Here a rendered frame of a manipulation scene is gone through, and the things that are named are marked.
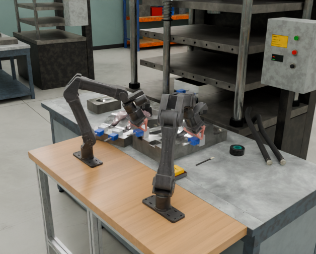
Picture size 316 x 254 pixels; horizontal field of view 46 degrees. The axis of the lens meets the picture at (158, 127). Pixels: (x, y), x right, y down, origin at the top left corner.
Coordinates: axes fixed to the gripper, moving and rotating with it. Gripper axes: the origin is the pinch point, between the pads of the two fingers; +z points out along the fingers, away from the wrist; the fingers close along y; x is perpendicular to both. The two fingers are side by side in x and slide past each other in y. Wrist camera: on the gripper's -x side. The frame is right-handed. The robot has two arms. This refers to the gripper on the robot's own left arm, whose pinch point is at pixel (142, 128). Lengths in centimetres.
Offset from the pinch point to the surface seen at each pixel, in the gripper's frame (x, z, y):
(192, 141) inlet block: -7.8, 2.4, -30.7
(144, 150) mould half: 7.4, 8.7, -4.1
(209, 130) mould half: -26.4, 18.7, -18.9
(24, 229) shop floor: 88, 59, 80
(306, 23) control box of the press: -101, -3, -36
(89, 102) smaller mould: -5, 13, 77
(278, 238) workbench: 1, 32, -80
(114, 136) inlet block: 11.7, 1.4, 13.6
